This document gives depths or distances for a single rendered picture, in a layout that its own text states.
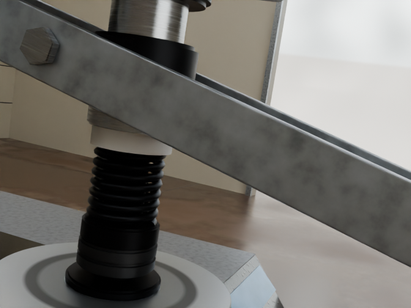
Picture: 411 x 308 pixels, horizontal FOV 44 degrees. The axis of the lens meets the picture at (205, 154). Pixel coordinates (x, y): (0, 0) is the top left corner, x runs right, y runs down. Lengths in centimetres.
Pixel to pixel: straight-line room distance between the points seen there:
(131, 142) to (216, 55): 548
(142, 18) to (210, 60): 550
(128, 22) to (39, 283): 23
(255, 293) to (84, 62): 36
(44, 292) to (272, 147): 22
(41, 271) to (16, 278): 3
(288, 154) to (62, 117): 675
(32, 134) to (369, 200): 714
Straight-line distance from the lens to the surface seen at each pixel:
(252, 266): 68
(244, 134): 35
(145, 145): 41
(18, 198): 84
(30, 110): 744
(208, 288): 49
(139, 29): 41
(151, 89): 37
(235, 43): 581
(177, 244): 69
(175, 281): 49
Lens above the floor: 105
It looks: 7 degrees down
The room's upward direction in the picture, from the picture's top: 9 degrees clockwise
